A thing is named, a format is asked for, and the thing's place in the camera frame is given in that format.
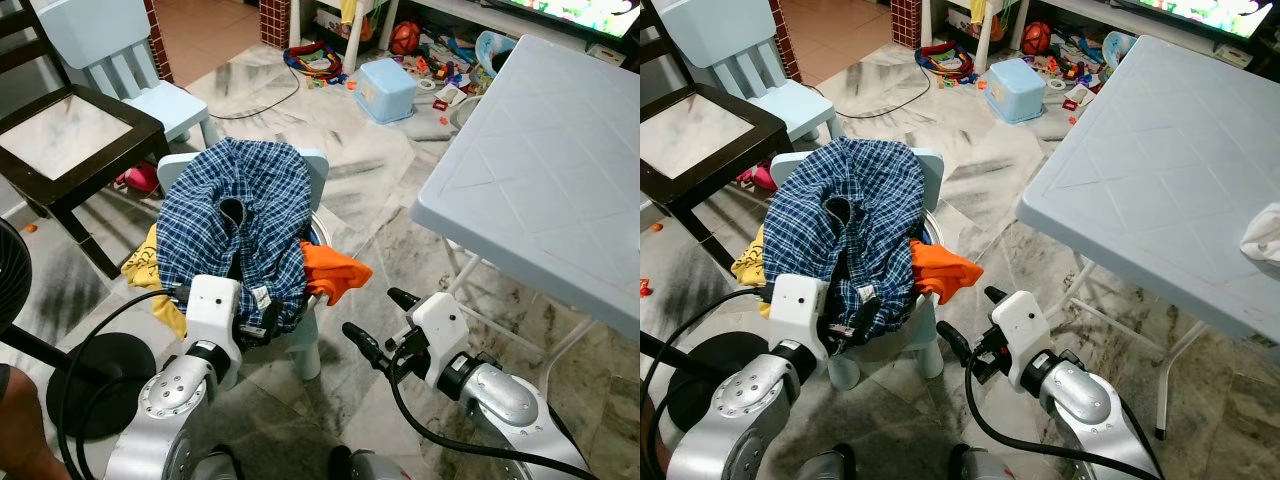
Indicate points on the blue plaid shirt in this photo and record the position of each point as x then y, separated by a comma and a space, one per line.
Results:
240, 200
850, 200

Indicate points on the white t-shirt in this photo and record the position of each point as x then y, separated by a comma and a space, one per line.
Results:
1262, 235

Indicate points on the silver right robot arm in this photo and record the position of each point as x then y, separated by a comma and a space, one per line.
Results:
510, 410
1090, 410

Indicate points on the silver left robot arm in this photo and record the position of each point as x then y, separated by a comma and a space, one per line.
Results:
740, 420
160, 420

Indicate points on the orange cloth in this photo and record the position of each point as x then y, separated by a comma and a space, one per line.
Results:
945, 272
335, 272

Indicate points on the yellow cloth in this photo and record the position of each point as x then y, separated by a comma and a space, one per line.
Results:
750, 270
150, 270

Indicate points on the robot right leg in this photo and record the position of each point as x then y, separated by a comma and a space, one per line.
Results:
975, 465
375, 465

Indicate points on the robot leg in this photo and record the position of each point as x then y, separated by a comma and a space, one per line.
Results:
375, 465
830, 465
975, 465
215, 465

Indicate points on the robot left leg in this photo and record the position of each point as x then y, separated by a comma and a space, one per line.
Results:
830, 465
215, 465

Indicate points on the pale blue child chair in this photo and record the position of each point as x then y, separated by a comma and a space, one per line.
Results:
318, 168
720, 40
932, 168
100, 40

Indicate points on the black standing fan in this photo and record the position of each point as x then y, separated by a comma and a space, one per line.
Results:
715, 385
100, 385

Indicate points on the pink shoe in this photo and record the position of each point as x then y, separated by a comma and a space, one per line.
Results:
138, 180
760, 178

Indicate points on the large white folding table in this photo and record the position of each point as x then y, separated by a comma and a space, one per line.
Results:
540, 180
1160, 180

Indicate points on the dark wooden chair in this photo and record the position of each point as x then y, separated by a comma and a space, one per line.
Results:
730, 182
105, 182

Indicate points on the light blue plastic box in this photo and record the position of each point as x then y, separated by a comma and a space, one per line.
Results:
1015, 90
385, 90

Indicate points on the colourful child bag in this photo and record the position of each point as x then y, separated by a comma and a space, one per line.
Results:
945, 60
315, 62

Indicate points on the red toy ball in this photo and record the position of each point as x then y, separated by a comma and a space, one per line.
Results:
1036, 38
404, 38

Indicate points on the light blue toy bucket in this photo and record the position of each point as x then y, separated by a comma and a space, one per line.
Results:
495, 50
1120, 48

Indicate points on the flat screen television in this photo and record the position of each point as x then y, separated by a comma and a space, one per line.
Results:
1200, 12
580, 12

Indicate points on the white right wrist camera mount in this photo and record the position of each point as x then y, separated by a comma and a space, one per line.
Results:
1022, 330
440, 330

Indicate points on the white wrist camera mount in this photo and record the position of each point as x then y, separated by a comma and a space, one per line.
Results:
212, 310
440, 330
1022, 330
797, 310

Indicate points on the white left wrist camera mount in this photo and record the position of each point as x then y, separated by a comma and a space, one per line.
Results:
212, 310
797, 310

